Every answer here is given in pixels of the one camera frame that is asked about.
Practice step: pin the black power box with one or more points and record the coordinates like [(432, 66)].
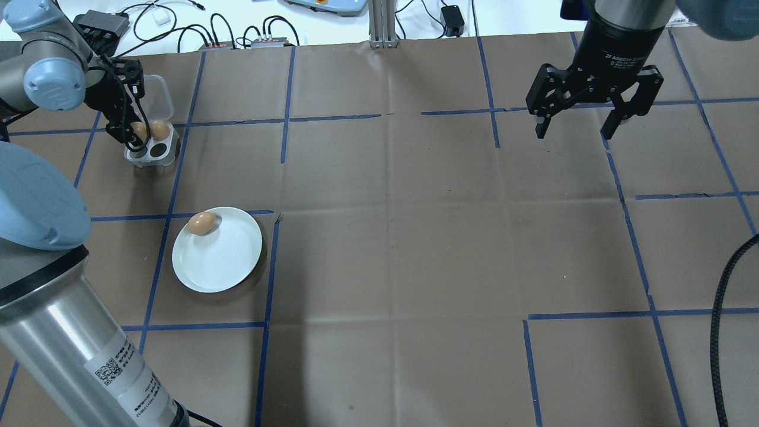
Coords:
[(101, 24)]

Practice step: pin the clear plastic egg box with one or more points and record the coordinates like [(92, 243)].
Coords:
[(151, 161)]

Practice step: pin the white round plate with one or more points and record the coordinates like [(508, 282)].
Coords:
[(225, 261)]

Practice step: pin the blue grey teach pendant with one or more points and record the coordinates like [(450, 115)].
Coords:
[(326, 5)]

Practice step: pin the aluminium frame post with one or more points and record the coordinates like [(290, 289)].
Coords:
[(382, 24)]

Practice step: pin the brown egg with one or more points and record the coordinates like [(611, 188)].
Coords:
[(140, 129), (201, 223), (159, 128)]

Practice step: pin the white paper label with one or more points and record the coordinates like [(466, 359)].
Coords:
[(682, 22)]

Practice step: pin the small white adapter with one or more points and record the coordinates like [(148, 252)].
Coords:
[(160, 16)]

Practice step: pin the black power adapter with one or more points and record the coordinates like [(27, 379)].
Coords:
[(452, 18)]

